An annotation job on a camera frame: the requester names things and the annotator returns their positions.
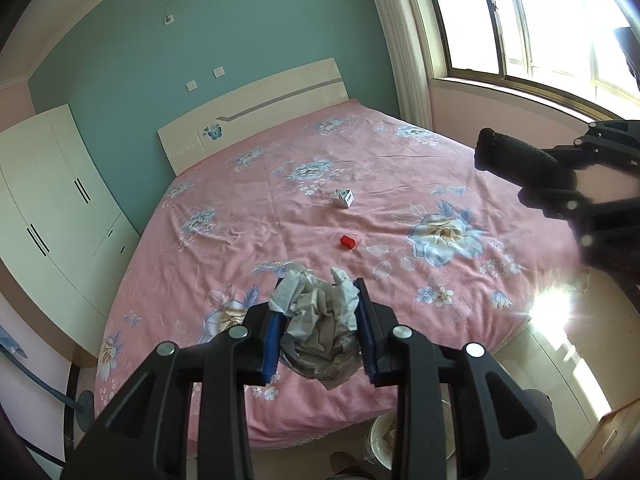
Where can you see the light wooden furniture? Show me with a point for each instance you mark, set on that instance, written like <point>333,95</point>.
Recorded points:
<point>615,440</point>

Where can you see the window with metal frame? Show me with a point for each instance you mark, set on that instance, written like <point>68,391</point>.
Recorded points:
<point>530,20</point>

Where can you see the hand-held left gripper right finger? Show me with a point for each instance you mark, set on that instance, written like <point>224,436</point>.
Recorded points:
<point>367,340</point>

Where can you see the black foam cylinder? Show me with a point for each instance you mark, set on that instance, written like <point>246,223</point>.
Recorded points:
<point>510,157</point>

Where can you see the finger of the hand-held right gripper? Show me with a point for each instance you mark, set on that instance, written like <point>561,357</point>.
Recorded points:
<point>610,230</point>
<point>615,142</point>

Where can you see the white wardrobe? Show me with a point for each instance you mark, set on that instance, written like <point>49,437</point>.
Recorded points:
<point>55,200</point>

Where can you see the brown slipper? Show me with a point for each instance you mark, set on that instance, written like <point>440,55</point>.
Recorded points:
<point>345,464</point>

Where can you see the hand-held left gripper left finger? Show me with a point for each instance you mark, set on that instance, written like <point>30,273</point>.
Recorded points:
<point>272,340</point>

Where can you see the blue tube stand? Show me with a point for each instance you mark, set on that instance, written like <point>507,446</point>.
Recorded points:
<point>45,385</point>

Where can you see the white paper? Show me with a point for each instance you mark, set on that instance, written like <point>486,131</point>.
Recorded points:
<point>315,320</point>

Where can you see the pink floral bedsheet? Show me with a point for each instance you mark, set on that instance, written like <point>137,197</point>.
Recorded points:
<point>310,170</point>

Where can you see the bed with white headboard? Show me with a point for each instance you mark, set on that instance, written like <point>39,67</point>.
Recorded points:
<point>260,105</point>

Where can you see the red cube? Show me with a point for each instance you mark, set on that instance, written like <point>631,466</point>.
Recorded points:
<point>347,241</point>

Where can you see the small white box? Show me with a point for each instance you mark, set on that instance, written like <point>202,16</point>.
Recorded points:
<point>343,199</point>

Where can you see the cream bin with plastic liner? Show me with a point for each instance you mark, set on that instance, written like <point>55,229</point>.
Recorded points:
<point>382,440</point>

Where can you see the cream curtain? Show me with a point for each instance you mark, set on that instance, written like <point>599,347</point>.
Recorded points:
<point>395,45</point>

